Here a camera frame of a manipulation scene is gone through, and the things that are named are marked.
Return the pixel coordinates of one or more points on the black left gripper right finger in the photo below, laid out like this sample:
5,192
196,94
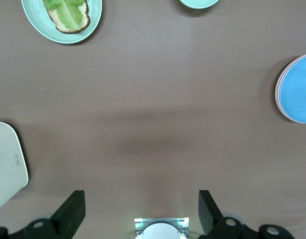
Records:
210,216

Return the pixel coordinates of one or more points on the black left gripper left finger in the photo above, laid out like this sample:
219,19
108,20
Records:
70,214

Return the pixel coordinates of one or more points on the pink plate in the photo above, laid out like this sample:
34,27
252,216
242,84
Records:
279,89

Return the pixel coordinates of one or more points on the blue plate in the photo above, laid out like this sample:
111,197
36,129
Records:
300,87

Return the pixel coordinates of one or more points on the beige toaster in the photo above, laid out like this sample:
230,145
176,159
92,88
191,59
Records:
6,161

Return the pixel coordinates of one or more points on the brown table cloth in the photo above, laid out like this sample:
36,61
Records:
153,99

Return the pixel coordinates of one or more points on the toasted bread slice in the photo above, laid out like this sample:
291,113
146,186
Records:
62,26

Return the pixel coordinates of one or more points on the mint green plate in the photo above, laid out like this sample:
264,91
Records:
93,15

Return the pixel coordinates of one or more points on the green lettuce leaf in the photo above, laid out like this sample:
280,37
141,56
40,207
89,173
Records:
65,12

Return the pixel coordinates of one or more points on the mint green bowl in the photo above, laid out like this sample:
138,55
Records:
199,3

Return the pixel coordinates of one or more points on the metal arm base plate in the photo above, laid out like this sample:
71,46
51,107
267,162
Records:
163,220

